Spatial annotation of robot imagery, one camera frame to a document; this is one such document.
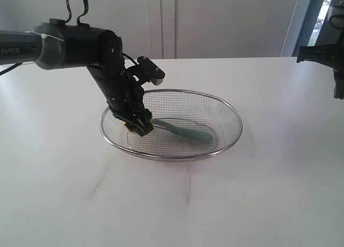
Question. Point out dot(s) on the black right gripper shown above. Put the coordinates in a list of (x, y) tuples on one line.
[(323, 55)]

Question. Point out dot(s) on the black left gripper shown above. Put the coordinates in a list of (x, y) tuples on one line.
[(125, 99)]

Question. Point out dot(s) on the teal handled vegetable peeler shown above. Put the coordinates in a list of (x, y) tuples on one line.
[(199, 136)]

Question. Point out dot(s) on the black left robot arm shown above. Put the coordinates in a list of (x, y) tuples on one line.
[(57, 46)]

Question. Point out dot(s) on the oval metal mesh basket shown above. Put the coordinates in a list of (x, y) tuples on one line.
[(184, 108)]

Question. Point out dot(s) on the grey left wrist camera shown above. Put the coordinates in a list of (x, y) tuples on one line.
[(148, 71)]

